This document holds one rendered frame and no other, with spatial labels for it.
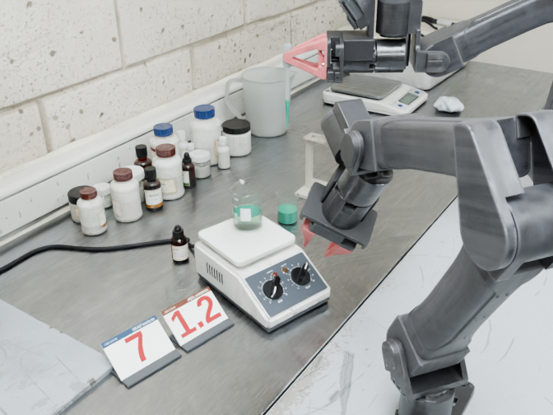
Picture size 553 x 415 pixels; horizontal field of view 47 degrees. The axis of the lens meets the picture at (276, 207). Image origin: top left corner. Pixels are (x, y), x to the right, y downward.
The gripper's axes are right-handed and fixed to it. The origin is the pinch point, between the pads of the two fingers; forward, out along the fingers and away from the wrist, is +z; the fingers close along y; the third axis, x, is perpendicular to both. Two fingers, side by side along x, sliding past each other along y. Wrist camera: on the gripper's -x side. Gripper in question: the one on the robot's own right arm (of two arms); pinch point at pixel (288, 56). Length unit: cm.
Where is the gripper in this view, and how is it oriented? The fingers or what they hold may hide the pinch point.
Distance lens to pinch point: 112.6
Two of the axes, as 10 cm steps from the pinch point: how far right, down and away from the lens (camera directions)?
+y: -0.4, 4.9, -8.7
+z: -10.0, 0.0, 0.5
